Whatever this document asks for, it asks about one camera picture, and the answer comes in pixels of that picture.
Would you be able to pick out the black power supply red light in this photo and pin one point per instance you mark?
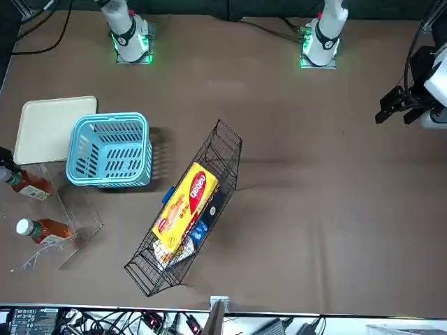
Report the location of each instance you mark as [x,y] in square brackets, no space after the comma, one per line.
[152,320]

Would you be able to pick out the white orange cracker box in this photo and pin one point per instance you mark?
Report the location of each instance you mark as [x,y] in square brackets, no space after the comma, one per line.
[174,254]

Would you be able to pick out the yellow red wafer box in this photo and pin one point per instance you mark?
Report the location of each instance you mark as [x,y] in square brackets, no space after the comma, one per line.
[185,209]

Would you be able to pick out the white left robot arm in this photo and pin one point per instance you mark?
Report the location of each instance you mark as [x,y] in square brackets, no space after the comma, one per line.
[326,31]

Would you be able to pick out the grey finned power supply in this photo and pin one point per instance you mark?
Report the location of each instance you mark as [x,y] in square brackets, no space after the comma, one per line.
[272,328]

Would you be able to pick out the black power brick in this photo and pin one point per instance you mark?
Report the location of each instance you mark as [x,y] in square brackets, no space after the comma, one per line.
[311,328]

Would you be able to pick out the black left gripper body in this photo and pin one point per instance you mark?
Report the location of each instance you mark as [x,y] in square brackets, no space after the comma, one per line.
[420,66]

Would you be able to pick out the cream plastic tray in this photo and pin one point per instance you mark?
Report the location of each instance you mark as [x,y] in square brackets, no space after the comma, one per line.
[45,129]

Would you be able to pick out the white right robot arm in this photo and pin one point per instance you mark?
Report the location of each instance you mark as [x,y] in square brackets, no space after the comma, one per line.
[122,35]

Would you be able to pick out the small black module red light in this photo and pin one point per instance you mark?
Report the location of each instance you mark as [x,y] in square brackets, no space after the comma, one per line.
[193,327]

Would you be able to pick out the light blue plastic basket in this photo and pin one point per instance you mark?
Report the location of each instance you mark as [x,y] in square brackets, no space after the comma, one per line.
[104,117]

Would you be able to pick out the aluminium camera post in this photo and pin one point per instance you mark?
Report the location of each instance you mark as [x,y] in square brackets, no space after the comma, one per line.
[216,317]

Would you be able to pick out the black labelled power supply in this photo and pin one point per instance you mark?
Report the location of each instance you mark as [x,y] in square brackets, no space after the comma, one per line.
[31,322]

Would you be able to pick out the blue Oreo cookie box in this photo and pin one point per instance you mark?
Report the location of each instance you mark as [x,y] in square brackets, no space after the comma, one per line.
[168,195]

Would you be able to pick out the clear acrylic beverage shelf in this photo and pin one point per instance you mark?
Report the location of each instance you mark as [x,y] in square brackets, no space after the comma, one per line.
[80,209]

